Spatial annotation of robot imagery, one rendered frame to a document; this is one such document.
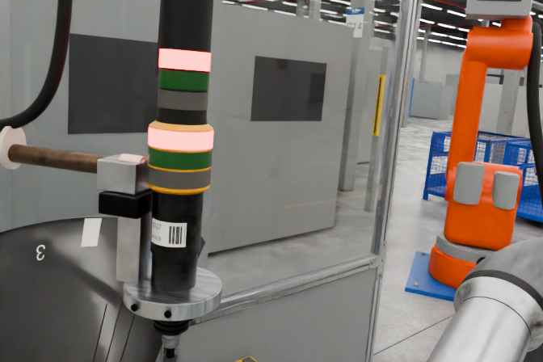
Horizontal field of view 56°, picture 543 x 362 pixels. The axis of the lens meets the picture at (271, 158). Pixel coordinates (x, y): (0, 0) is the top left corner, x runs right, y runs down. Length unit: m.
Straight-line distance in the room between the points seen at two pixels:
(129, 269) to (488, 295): 0.37
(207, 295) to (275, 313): 1.20
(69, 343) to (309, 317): 1.23
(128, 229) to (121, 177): 0.04
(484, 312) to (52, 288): 0.43
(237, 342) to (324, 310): 0.35
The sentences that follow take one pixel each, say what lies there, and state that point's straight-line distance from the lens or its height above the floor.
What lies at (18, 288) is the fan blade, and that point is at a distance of 0.57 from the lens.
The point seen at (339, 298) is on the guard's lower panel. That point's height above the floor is 0.88.
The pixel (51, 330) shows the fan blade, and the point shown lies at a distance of 0.54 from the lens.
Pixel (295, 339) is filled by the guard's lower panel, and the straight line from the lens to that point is 1.68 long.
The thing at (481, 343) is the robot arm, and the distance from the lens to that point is 0.54.
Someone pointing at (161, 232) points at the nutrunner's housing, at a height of 1.50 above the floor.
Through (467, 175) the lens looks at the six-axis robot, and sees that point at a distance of 4.12.
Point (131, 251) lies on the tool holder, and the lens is 0.37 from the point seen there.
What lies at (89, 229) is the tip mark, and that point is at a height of 1.44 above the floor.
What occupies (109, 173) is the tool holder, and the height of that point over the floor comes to 1.53.
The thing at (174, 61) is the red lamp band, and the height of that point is 1.61.
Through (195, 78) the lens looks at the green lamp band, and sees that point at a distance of 0.33.
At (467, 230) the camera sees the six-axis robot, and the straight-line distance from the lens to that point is 4.27.
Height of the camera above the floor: 1.61
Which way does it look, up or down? 10 degrees down
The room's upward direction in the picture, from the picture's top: 5 degrees clockwise
